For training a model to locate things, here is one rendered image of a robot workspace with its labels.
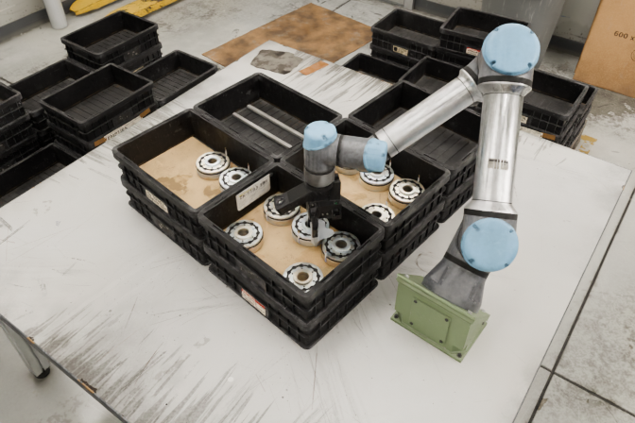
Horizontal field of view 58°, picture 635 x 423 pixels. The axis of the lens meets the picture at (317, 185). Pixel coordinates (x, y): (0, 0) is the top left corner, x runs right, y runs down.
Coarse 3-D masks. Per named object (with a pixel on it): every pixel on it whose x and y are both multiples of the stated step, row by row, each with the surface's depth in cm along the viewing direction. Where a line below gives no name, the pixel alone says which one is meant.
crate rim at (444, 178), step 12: (348, 120) 181; (372, 132) 176; (288, 156) 167; (420, 156) 167; (444, 168) 163; (444, 180) 160; (432, 192) 157; (348, 204) 153; (408, 204) 153; (420, 204) 155; (372, 216) 149; (396, 216) 149
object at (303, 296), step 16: (256, 176) 161; (208, 208) 151; (352, 208) 151; (208, 224) 147; (224, 240) 145; (368, 240) 143; (256, 256) 139; (352, 256) 139; (272, 272) 136; (336, 272) 136; (288, 288) 133; (320, 288) 133
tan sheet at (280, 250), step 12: (252, 216) 163; (264, 228) 160; (276, 228) 160; (288, 228) 160; (264, 240) 157; (276, 240) 157; (288, 240) 157; (264, 252) 153; (276, 252) 153; (288, 252) 153; (300, 252) 153; (312, 252) 153; (276, 264) 150; (288, 264) 150; (324, 264) 150; (324, 276) 147
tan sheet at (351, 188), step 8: (344, 176) 176; (352, 176) 176; (344, 184) 173; (352, 184) 173; (360, 184) 173; (344, 192) 171; (352, 192) 171; (360, 192) 171; (368, 192) 171; (376, 192) 171; (384, 192) 171; (352, 200) 168; (360, 200) 168; (368, 200) 168; (376, 200) 168; (384, 200) 168; (392, 208) 166
